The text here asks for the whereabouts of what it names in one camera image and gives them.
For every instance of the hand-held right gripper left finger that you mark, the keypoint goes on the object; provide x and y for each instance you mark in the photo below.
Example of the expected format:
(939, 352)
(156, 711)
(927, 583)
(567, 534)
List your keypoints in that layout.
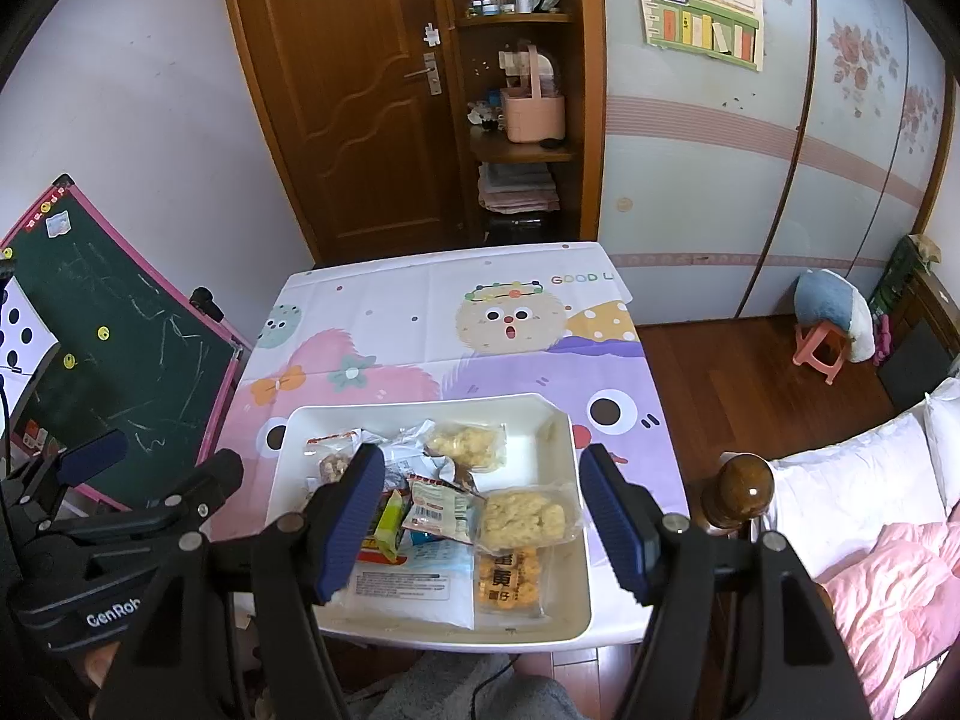
(349, 525)

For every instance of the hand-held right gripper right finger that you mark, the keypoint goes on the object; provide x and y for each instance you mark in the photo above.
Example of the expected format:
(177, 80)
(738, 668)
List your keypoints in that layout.
(619, 529)

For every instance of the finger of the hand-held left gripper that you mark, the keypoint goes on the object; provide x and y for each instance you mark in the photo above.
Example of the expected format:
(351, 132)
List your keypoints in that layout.
(210, 484)
(90, 456)

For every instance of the green candy packet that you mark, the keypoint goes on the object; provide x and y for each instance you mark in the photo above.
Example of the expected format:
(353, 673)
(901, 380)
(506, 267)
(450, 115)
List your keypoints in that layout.
(391, 525)

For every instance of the clear nut snack packet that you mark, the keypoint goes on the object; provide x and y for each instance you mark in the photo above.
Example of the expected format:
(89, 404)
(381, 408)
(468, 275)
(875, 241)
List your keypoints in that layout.
(330, 469)

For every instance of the blue candy wrapper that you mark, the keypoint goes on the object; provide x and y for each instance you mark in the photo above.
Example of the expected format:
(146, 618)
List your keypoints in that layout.
(427, 537)

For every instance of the large white blue packet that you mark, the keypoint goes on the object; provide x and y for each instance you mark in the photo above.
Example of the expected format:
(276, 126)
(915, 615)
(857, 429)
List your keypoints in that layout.
(405, 585)

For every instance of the white plastic tray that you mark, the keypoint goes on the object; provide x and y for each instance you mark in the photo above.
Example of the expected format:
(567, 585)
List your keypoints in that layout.
(566, 592)

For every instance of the red label clear packet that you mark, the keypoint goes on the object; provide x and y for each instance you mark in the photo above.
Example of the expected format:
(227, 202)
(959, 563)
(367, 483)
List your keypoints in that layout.
(334, 441)

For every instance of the clear crinkled packet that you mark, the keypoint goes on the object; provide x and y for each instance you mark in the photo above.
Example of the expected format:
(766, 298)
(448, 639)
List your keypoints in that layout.
(401, 450)

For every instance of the pale yellow puff packet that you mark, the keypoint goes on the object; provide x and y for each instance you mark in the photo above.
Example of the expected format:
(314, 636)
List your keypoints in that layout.
(525, 517)
(465, 446)

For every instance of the white red snack packet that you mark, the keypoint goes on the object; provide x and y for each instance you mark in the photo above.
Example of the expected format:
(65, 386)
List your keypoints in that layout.
(442, 510)

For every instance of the orange ball snack packet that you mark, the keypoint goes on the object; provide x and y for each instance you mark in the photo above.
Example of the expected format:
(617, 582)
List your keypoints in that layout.
(511, 577)

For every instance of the brown snowflake packet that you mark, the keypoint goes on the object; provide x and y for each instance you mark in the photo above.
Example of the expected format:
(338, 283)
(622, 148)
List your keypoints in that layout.
(461, 476)

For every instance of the person's left hand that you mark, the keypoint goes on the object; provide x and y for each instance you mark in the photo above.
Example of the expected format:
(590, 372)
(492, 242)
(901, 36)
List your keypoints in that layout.
(103, 667)

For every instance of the pink framed chalkboard easel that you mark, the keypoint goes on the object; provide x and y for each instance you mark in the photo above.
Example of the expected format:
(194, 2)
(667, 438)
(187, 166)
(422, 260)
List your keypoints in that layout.
(135, 360)

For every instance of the wooden bedpost knob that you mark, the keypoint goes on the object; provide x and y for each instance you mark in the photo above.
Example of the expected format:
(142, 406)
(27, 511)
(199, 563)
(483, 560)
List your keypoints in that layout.
(742, 487)

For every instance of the white black-dotted sheet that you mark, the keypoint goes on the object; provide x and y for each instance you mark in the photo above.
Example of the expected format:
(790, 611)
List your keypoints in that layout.
(19, 330)

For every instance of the black easel knob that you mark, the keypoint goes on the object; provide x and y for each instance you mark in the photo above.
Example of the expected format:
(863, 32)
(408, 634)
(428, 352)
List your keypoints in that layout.
(208, 304)

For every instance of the grey fuzzy cloth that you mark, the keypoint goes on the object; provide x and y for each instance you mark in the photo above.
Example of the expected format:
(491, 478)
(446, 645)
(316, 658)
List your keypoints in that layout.
(435, 690)

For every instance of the cartoon printed tablecloth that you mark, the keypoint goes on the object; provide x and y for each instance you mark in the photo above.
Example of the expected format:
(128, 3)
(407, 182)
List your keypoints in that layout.
(390, 315)

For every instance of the large white pillow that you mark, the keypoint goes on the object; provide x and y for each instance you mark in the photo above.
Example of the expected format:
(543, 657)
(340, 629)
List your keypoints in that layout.
(847, 487)

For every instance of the pink plastic stool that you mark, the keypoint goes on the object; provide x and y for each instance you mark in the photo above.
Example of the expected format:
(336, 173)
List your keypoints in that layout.
(821, 349)

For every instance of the pink blanket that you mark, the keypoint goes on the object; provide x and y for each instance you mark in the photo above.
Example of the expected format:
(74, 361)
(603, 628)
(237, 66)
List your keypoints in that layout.
(900, 600)

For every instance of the blue white plush cushion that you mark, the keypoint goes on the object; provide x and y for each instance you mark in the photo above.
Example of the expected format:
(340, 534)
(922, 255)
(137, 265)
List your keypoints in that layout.
(825, 296)

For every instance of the black bag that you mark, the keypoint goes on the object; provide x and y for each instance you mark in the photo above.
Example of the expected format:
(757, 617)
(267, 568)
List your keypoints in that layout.
(521, 229)

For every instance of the black pad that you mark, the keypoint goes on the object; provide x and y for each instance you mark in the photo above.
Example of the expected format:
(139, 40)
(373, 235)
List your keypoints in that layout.
(915, 367)

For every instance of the stack of folded towels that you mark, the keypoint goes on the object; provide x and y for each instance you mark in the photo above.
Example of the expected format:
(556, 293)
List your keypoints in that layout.
(517, 191)

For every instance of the floral sliding wardrobe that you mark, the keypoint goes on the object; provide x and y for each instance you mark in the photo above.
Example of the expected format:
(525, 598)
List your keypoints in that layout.
(712, 165)

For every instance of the dark green cloth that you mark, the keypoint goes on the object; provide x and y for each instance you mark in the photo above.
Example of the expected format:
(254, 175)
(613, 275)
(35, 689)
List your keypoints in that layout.
(904, 270)

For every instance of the brown wooden door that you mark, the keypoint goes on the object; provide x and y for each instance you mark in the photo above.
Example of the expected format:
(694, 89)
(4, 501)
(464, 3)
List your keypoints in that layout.
(337, 90)

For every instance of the wooden corner shelf unit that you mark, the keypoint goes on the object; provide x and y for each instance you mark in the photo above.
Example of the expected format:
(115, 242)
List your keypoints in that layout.
(589, 90)

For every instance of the white door hook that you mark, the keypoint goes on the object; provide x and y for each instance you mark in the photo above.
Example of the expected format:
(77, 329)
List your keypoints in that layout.
(432, 33)

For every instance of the wall poster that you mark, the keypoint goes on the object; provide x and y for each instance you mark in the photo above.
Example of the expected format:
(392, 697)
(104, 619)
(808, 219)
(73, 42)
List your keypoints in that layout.
(697, 7)

